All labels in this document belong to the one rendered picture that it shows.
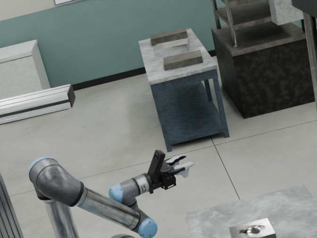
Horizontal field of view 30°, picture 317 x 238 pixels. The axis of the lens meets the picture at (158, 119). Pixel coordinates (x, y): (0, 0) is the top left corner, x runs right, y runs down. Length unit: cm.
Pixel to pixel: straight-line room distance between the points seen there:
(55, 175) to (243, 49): 450
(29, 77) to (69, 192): 634
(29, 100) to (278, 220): 181
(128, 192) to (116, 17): 680
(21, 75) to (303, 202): 573
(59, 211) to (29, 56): 616
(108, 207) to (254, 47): 445
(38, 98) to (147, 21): 738
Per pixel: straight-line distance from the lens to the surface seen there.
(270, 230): 296
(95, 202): 213
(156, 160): 234
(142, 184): 233
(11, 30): 912
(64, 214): 225
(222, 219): 325
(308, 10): 287
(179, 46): 666
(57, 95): 166
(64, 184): 207
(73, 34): 904
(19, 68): 834
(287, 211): 322
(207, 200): 511
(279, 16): 615
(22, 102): 169
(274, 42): 644
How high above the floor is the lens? 247
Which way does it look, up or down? 20 degrees down
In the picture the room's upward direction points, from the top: 14 degrees counter-clockwise
